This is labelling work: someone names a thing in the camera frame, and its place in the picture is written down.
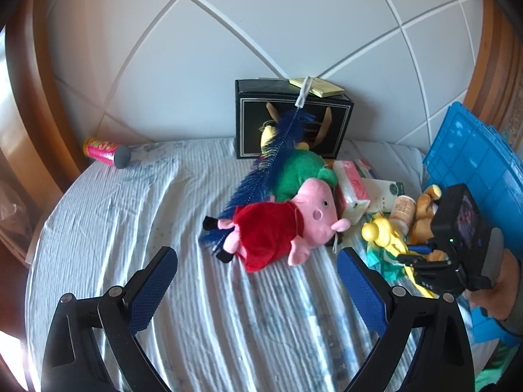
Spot green plush toy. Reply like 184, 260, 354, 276
271, 150, 338, 202

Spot blue plastic crate lid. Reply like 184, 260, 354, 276
421, 101, 523, 344

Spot blue feather duster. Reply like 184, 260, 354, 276
200, 76, 315, 254

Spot white striped bed sheet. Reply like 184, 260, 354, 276
24, 136, 500, 392

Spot brown bear plush toy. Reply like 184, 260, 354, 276
408, 184, 447, 262

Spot white pill bottle orange label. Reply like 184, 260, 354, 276
388, 195, 416, 236

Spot green plastic bag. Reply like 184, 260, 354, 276
366, 243, 407, 282

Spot yellow plush toy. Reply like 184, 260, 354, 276
260, 124, 278, 156

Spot yellow plastic toy tongs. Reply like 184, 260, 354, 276
361, 216, 437, 298

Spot pink pig plush red dress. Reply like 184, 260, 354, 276
202, 178, 351, 272

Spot wooden bed frame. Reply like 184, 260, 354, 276
1, 0, 88, 267

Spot yellow sticky note pad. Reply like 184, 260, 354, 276
288, 77, 345, 98

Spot black gift box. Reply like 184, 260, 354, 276
235, 79, 354, 159

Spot person's right hand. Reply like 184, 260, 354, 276
465, 250, 520, 320

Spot pink white tissue pack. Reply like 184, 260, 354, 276
332, 160, 371, 225

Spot pink snack can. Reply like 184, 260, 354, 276
83, 137, 131, 169

